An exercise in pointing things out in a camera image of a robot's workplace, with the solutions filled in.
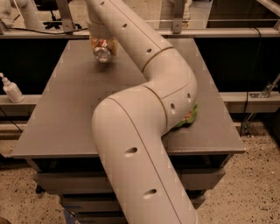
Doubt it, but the grey drawer cabinet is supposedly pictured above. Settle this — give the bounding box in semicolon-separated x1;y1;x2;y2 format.
14;38;245;224

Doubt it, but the red coke can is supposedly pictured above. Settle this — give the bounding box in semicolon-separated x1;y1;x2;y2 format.
93;39;113;63

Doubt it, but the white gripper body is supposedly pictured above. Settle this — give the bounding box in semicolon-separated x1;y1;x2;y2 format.
87;19;114;39

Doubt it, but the grey metal rail frame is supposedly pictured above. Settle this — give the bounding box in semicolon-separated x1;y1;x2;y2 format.
0;0;280;40

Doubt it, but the green snack chip bag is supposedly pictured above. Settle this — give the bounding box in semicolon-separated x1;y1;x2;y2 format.
174;102;198;129

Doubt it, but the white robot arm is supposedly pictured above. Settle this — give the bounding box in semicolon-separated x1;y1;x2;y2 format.
86;0;199;224

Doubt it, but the white pump bottle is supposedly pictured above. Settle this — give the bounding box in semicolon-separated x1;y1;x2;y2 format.
0;73;24;103

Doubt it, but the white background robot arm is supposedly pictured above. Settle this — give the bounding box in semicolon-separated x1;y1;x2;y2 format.
0;0;43;30

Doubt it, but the black office chair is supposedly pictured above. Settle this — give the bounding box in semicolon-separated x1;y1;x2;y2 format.
34;0;81;32

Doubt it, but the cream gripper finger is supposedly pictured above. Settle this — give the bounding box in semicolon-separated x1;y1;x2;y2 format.
108;38;118;56
89;36;99;57

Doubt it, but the black cable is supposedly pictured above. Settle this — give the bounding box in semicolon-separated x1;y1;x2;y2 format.
0;20;89;36

